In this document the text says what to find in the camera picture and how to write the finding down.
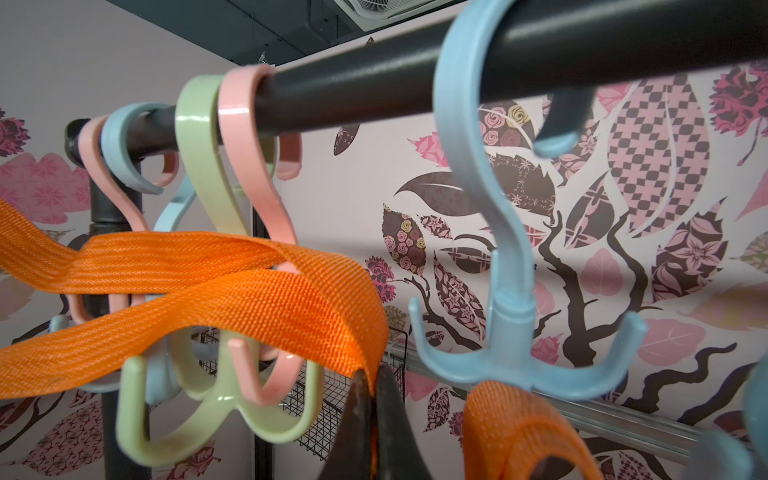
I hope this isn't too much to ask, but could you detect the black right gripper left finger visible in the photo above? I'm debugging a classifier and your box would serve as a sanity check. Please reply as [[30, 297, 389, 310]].
[[319, 370, 375, 480]]

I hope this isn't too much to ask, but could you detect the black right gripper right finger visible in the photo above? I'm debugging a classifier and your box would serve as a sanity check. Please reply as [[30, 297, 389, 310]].
[[374, 364, 432, 480]]

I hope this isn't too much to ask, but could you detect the orange bag with black straps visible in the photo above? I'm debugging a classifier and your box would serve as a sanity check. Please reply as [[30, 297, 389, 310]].
[[1, 204, 388, 399]]

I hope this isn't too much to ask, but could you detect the blue hook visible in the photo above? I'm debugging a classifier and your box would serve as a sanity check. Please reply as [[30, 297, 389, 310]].
[[680, 353, 768, 480], [66, 102, 196, 405], [409, 1, 648, 400]]

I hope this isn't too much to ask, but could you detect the blue hook left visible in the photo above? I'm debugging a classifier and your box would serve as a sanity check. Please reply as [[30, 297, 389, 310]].
[[66, 102, 196, 405]]

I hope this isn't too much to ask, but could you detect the green hook left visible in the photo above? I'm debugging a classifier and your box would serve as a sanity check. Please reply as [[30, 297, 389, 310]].
[[116, 73, 324, 467]]

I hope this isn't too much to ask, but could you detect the pink hook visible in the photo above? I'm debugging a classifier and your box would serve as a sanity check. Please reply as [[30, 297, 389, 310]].
[[218, 64, 304, 406], [65, 115, 181, 325]]

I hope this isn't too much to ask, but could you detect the dark grey clothes rack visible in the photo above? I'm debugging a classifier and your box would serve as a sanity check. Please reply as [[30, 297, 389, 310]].
[[62, 0, 768, 480]]

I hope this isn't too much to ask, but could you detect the black wire basket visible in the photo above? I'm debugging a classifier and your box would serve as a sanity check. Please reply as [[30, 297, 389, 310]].
[[191, 327, 409, 461]]

